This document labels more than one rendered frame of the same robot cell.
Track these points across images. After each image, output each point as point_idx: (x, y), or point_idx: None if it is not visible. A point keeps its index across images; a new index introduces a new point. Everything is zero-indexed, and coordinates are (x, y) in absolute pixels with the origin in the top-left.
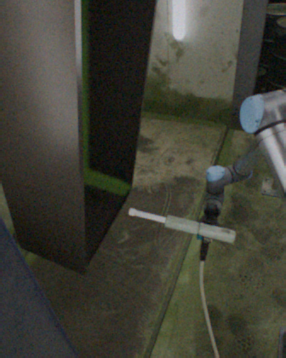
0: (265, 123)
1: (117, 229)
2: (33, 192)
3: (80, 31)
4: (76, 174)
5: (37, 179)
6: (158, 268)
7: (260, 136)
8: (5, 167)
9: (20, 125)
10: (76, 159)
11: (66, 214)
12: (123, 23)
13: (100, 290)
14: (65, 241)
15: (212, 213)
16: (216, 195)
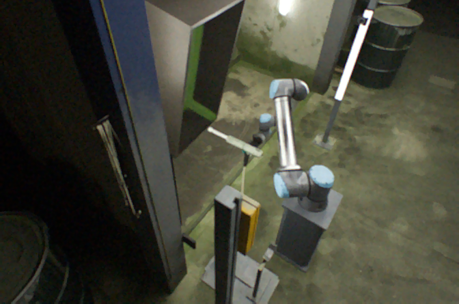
0: (277, 95)
1: (204, 143)
2: None
3: (190, 43)
4: (180, 100)
5: (160, 99)
6: (223, 171)
7: (274, 101)
8: None
9: (158, 72)
10: (181, 93)
11: (172, 120)
12: (224, 21)
13: (184, 176)
14: (169, 136)
15: (255, 140)
16: (263, 131)
